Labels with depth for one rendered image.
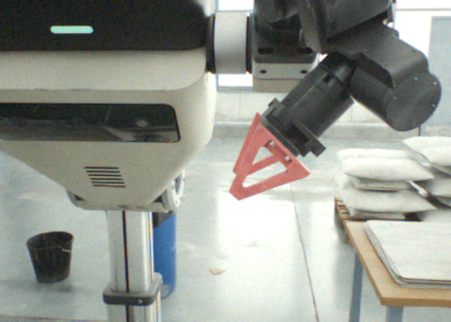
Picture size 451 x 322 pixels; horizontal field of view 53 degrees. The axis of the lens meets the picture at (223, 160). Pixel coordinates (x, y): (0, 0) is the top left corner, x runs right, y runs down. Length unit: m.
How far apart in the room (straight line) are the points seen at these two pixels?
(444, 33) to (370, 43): 8.33
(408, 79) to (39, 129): 0.54
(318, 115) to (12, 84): 0.44
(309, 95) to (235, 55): 0.21
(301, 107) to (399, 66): 0.11
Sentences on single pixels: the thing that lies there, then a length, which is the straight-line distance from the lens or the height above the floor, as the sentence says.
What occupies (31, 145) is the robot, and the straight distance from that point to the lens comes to 0.80.
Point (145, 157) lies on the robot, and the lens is 0.75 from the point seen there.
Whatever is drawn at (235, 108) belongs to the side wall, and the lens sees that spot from 8.35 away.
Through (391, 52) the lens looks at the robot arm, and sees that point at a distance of 0.43.
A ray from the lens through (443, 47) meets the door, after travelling 8.76.
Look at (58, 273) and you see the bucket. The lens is 3.21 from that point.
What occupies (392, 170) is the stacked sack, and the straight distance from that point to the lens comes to 3.62.
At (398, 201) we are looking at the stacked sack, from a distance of 3.68.
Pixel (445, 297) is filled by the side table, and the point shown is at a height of 0.75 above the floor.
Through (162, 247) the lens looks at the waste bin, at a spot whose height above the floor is 0.34.
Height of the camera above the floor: 1.42
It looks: 13 degrees down
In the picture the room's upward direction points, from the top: straight up
